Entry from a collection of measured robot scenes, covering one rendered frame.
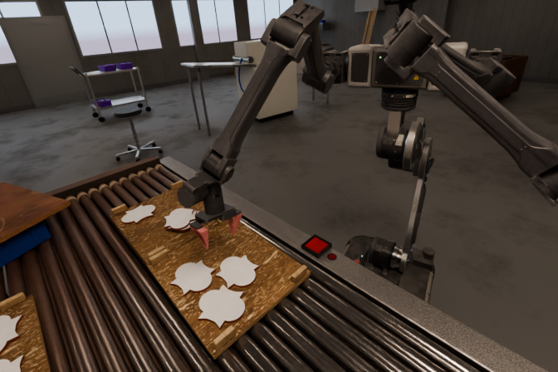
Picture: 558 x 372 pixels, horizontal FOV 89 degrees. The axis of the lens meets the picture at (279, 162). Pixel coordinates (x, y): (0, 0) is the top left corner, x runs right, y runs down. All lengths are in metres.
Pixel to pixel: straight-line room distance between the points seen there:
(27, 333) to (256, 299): 0.60
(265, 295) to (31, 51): 9.54
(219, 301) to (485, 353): 0.66
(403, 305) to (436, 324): 0.08
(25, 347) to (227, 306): 0.51
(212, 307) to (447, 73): 0.79
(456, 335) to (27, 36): 9.96
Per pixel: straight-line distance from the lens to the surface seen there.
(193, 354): 0.86
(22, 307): 1.18
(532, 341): 2.28
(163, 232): 1.21
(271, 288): 0.91
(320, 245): 1.04
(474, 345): 0.92
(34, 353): 1.04
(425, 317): 0.93
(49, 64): 10.03
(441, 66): 0.67
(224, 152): 0.75
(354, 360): 0.82
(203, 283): 0.95
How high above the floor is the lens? 1.63
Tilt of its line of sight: 26 degrees down
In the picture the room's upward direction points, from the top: 4 degrees counter-clockwise
